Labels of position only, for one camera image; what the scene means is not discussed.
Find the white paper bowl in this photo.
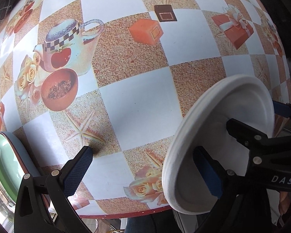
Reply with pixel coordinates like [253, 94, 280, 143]
[162, 74, 274, 215]

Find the mint green plastic bowl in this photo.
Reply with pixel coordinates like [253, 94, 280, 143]
[0, 131, 41, 206]

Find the checkered printed tablecloth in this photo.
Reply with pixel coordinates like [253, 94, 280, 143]
[0, 0, 291, 217]

